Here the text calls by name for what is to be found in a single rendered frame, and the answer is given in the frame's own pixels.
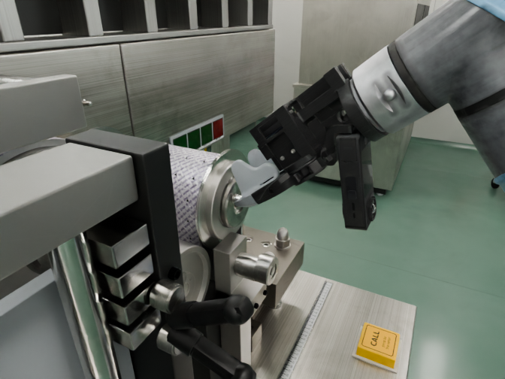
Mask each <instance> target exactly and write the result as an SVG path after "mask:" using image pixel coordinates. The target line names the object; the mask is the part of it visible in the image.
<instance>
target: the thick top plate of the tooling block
mask: <svg viewBox="0 0 505 379"><path fill-rule="evenodd" d="M243 235H245V236H246V253H249V254H252V255H254V256H260V255H261V254H262V253H266V252H272V253H273V254H274V255H275V257H277V258H278V260H279V266H278V271H277V275H276V277H275V279H274V282H273V283H272V284H271V285H269V286H267V288H266V290H267V291H268V294H267V295H266V297H265V299H264V300H263V302H262V304H264V305H267V306H270V307H272V308H276V306H277V305H278V303H279V302H280V300H281V298H282V297H283V295H284V293H285V292H286V290H287V289H288V287H289V285H290V283H291V282H292V280H293V279H294V277H295V275H296V274H297V273H298V270H299V269H300V267H301V266H302V264H303V260H304V242H303V241H298V240H295V239H292V238H290V244H291V247H290V248H289V249H288V250H278V249H277V248H275V246H274V242H275V238H276V234H274V233H270V232H266V231H262V230H259V229H254V228H251V227H248V226H243Z"/></svg>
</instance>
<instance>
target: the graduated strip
mask: <svg viewBox="0 0 505 379"><path fill-rule="evenodd" d="M332 286H333V283H330V282H327V281H325V282H324V284H323V285H322V288H321V290H320V291H319V294H318V296H317V297H316V300H315V302H314V303H313V306H312V308H311V309H310V312H309V314H308V315H307V318H306V320H305V321H304V324H303V326H302V327H301V330H300V332H299V334H298V337H297V338H296V340H295V343H294V344H293V346H292V349H291V350H290V352H289V355H288V356H287V358H286V361H285V362H284V364H283V367H282V368H281V370H280V373H279V374H278V376H277V379H290V378H291V376H292V373H293V371H294V370H295V366H296V365H297V363H298V360H299V358H300V356H301V354H302V352H303V349H304V347H305V345H306V343H307V340H308V338H309V337H310V334H311V332H312V330H313V327H314V326H315V323H316V321H317V319H318V317H319V314H320V312H321V310H322V307H323V305H324V304H325V301H326V299H327V297H328V294H329V293H330V291H331V288H332Z"/></svg>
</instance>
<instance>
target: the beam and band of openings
mask: <svg viewBox="0 0 505 379"><path fill-rule="evenodd" d="M272 12H273V0H0V53H12V52H21V51H30V50H46V49H54V48H63V47H79V46H88V45H96V44H112V43H121V42H130V41H145V40H154V39H163V38H179V37H187V36H196V35H212V34H220V33H229V32H245V31H254V30H263V29H272V28H273V24H272ZM198 26H200V27H198ZM163 28H167V29H163ZM109 31H122V32H109ZM103 32H105V33H103ZM55 34H62V35H55ZM28 35H54V36H41V37H28V38H24V36H28Z"/></svg>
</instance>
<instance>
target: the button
mask: <svg viewBox="0 0 505 379"><path fill-rule="evenodd" d="M399 340H400V334H398V333H396V332H392V331H390V330H387V329H384V328H381V327H378V326H375V325H372V324H369V323H364V325H363V329H362V331H361V336H360V339H359V342H358V346H357V350H356V355H359V356H362V357H364V358H366V359H369V360H372V361H374V362H378V363H379V364H382V365H385V366H388V367H389V368H394V367H395V361H396V357H397V352H398V345H399Z"/></svg>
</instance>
